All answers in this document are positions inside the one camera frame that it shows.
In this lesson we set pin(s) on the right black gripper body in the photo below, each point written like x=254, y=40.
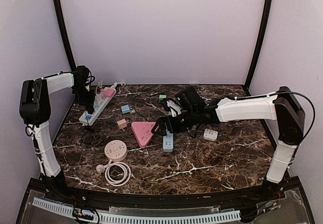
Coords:
x=181, y=125

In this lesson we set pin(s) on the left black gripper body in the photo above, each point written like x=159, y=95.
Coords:
x=83, y=96

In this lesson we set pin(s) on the blue grey power strip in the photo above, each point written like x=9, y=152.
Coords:
x=168, y=142

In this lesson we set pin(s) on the pink triangular power strip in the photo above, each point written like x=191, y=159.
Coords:
x=142, y=132

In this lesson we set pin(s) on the long white power strip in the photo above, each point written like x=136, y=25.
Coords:
x=99, y=105

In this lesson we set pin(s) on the pink plug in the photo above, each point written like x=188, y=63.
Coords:
x=122, y=124
x=104, y=92

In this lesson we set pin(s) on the green charger plug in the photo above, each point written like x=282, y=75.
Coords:
x=161, y=97

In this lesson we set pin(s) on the small blue charger plug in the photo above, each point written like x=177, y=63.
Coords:
x=125, y=109

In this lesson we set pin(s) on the white square plug adapter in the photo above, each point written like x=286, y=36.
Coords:
x=210, y=135

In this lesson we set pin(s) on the pink round power socket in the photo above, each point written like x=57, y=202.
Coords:
x=116, y=150

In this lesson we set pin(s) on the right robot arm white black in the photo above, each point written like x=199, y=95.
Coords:
x=281, y=106

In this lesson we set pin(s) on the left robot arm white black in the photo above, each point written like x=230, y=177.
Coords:
x=35, y=110

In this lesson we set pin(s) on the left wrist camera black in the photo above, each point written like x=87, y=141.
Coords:
x=83, y=78

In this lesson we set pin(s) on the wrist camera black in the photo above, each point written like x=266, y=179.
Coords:
x=186, y=100
x=83, y=78

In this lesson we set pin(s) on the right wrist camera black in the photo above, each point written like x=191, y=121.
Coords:
x=186, y=100

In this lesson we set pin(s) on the white slotted cable duct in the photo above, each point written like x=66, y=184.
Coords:
x=139, y=215

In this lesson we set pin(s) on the left black frame post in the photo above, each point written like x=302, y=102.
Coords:
x=64, y=34

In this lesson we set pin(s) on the black frame post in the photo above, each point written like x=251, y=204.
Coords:
x=64, y=34
x=259, y=43

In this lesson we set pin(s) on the right black frame post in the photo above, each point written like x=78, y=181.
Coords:
x=259, y=43

